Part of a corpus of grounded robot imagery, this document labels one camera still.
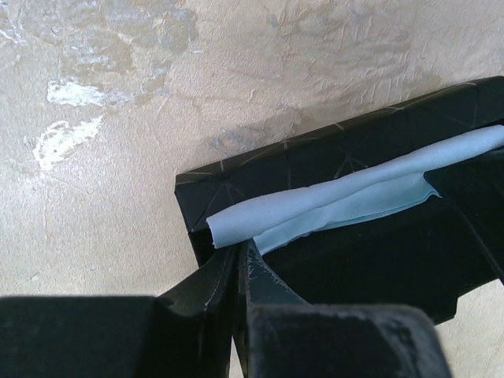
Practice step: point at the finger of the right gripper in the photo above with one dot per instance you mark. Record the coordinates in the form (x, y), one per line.
(474, 188)

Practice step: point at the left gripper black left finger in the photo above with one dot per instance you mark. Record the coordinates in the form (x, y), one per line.
(186, 332)

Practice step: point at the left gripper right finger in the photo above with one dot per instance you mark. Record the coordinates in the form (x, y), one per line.
(279, 334)

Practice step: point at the blue cleaning cloth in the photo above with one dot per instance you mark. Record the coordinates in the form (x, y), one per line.
(274, 220)

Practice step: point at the black glasses case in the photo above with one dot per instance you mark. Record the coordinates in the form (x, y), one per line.
(423, 257)

